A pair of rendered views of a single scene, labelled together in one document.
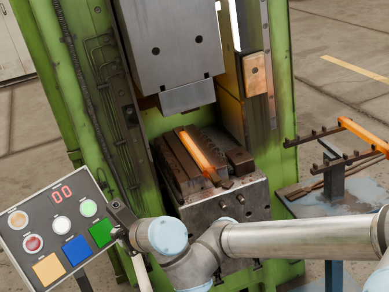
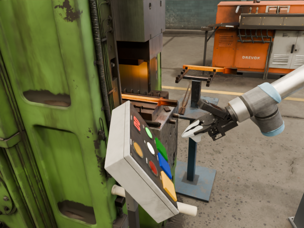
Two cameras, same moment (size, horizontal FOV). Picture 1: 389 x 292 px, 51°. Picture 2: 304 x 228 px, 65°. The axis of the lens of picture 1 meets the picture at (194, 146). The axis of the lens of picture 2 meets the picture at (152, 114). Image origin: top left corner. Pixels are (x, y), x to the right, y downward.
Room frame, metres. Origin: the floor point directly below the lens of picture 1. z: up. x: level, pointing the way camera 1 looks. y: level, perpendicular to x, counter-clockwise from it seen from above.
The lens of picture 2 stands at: (0.66, 1.01, 1.58)
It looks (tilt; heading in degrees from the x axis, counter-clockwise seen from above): 28 degrees down; 304
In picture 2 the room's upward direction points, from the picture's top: 2 degrees counter-clockwise
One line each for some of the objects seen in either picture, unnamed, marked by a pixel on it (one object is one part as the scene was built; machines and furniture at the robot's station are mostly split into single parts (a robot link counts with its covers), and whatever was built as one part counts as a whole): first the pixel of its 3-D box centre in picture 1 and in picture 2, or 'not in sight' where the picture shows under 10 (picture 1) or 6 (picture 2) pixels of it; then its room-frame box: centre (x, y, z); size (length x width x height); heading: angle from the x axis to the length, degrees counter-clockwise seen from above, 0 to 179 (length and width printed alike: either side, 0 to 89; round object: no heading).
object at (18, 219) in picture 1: (18, 220); (137, 149); (1.01, 0.57, 1.16); 0.05 x 0.03 x 0.04; 103
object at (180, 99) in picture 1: (171, 79); (119, 44); (1.52, 0.04, 1.32); 0.42 x 0.20 x 0.10; 13
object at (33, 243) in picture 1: (33, 243); (153, 167); (0.98, 0.54, 1.09); 0.05 x 0.03 x 0.04; 103
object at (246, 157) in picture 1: (239, 161); (158, 97); (1.41, -0.17, 0.95); 0.12 x 0.08 x 0.06; 13
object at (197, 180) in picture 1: (188, 156); (125, 104); (1.52, 0.04, 0.96); 0.42 x 0.20 x 0.09; 13
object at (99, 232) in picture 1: (102, 232); (160, 149); (1.07, 0.36, 1.01); 0.07 x 0.05 x 0.07; 128
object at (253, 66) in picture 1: (254, 75); not in sight; (1.51, -0.29, 1.27); 0.09 x 0.02 x 0.17; 103
